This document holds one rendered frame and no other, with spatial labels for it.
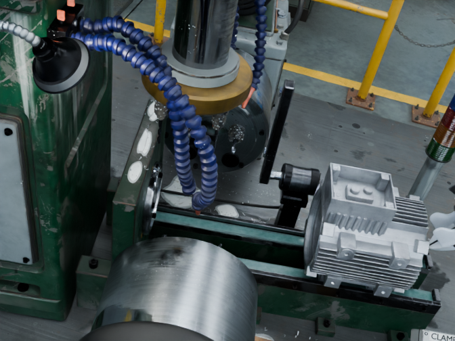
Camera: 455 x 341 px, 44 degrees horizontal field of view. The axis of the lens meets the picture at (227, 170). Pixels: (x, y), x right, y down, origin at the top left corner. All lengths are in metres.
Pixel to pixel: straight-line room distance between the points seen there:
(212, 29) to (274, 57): 0.57
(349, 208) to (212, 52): 0.39
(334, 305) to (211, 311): 0.47
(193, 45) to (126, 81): 0.98
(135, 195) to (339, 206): 0.37
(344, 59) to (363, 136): 2.12
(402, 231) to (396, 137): 0.78
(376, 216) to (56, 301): 0.62
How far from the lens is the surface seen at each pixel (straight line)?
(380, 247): 1.09
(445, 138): 1.38
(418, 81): 3.92
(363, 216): 1.06
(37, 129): 0.84
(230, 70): 0.88
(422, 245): 1.10
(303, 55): 3.80
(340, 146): 1.73
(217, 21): 0.84
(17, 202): 0.95
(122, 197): 0.95
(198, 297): 0.81
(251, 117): 1.23
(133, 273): 0.85
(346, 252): 1.06
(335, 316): 1.26
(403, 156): 1.79
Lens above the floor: 1.82
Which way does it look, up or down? 42 degrees down
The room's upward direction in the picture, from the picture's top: 12 degrees clockwise
